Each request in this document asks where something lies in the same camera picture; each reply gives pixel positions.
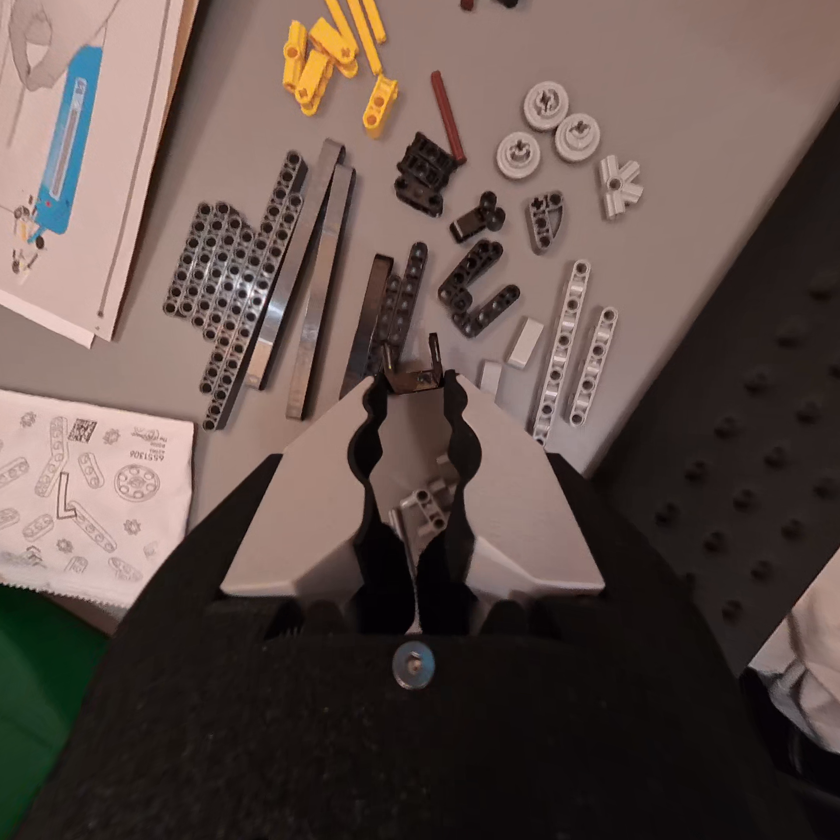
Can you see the black lego pin connector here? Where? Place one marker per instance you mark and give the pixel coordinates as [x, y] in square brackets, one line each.
[476, 218]

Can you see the held dark grey beam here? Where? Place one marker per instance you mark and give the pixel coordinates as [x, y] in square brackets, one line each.
[325, 289]

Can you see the black thin lego liftarm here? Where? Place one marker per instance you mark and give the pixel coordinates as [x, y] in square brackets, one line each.
[418, 195]

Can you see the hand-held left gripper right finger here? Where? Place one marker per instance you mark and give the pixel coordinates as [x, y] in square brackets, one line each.
[531, 525]

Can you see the printed white paper bag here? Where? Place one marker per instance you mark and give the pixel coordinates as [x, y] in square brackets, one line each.
[98, 499]

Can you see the row of dark grey lego beams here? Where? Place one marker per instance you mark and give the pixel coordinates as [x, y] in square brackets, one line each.
[223, 275]

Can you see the light grey lego brick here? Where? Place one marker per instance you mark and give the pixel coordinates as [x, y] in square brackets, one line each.
[489, 377]

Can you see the yellow thin lego liftarm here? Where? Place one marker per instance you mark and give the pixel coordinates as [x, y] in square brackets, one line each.
[380, 105]

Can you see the long light grey lego beam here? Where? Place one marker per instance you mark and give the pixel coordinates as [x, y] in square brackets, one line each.
[561, 348]

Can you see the dark grey lego piece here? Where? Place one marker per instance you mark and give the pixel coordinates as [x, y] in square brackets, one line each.
[544, 223]

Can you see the small white lego brick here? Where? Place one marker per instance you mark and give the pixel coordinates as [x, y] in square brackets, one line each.
[525, 342]

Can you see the yellow lego connector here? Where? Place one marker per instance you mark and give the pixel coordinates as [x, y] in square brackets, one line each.
[295, 54]
[334, 40]
[315, 84]

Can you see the green plastic bin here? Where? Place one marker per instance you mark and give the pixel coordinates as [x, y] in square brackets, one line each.
[39, 689]

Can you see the black square lego connector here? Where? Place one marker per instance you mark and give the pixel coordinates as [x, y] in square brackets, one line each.
[426, 161]

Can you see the black angled lego beam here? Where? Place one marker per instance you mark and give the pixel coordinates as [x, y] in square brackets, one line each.
[469, 272]
[489, 312]

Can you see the light grey star lego piece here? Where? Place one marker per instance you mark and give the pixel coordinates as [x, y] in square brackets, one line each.
[620, 187]

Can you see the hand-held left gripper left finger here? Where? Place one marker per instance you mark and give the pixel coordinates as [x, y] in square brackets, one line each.
[302, 525]

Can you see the wide black lego beam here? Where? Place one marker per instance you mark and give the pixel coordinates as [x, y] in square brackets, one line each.
[388, 321]
[367, 321]

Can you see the white shirt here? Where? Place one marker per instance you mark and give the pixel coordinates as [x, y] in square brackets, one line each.
[807, 656]

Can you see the lego instruction booklet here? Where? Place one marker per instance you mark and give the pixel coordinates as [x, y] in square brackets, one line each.
[85, 164]

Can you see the black U-shaped lego piece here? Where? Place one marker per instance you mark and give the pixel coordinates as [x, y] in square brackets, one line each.
[413, 380]

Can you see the medium light grey lego beam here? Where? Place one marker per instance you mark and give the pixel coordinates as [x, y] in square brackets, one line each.
[592, 367]

